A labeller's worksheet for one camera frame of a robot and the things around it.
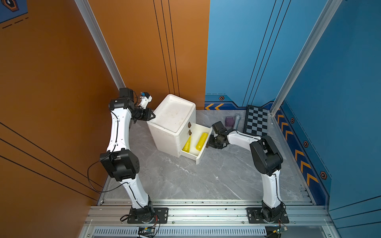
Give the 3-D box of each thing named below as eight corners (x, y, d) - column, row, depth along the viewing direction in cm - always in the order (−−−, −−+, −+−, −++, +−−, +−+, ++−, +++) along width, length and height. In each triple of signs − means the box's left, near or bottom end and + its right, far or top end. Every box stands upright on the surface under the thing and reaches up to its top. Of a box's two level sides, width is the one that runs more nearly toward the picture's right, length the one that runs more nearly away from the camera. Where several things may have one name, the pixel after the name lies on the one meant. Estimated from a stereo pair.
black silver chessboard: (242, 134, 108) (244, 130, 105) (246, 107, 126) (248, 103, 123) (265, 139, 105) (267, 136, 102) (266, 111, 123) (268, 108, 120)
